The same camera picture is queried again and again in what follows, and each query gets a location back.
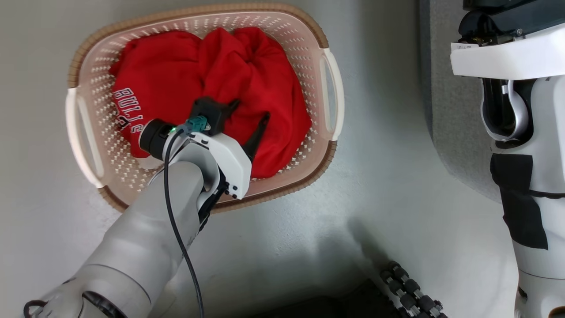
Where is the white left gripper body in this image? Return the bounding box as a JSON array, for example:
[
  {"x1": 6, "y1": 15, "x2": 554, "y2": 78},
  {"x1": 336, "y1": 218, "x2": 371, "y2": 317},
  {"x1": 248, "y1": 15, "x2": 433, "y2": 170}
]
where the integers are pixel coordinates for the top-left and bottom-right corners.
[{"x1": 164, "y1": 132, "x2": 252, "y2": 200}]

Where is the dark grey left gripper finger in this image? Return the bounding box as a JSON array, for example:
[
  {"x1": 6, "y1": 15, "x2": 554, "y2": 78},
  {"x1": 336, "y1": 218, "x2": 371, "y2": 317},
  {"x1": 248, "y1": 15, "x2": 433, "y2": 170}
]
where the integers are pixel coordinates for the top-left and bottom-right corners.
[
  {"x1": 243, "y1": 112, "x2": 271, "y2": 162},
  {"x1": 192, "y1": 96, "x2": 241, "y2": 135}
]

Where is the red Bulls shirt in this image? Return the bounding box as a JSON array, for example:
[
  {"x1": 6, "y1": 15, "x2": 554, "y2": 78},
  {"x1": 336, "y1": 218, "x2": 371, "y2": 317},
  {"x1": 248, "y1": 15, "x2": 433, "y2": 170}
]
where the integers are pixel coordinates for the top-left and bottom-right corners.
[{"x1": 109, "y1": 26, "x2": 313, "y2": 179}]

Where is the beige perforated laundry basket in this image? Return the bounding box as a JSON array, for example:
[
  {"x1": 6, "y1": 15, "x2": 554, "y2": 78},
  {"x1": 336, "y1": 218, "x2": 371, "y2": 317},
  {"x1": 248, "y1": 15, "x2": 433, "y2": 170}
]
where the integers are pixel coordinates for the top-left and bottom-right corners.
[{"x1": 65, "y1": 2, "x2": 345, "y2": 215}]

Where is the grey fabric sofa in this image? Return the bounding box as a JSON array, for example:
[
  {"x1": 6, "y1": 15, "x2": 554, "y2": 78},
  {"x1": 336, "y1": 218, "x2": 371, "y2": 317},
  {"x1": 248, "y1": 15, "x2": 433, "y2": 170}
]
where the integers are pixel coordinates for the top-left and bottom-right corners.
[{"x1": 419, "y1": 0, "x2": 501, "y2": 201}]

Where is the black roller wheel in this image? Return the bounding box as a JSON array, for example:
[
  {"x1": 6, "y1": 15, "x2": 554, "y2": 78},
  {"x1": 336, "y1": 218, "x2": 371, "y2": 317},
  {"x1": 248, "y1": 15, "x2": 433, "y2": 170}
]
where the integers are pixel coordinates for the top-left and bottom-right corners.
[{"x1": 380, "y1": 261, "x2": 448, "y2": 318}]

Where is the teal cable plug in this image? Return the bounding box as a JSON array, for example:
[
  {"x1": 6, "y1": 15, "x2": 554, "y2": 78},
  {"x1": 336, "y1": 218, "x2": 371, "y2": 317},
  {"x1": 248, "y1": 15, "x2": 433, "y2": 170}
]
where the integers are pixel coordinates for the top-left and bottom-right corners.
[{"x1": 185, "y1": 116, "x2": 209, "y2": 134}]

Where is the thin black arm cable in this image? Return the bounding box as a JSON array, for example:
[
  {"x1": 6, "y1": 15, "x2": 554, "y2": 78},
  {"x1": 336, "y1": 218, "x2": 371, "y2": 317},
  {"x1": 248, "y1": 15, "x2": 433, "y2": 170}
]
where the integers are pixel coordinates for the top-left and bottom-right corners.
[{"x1": 163, "y1": 129, "x2": 206, "y2": 318}]

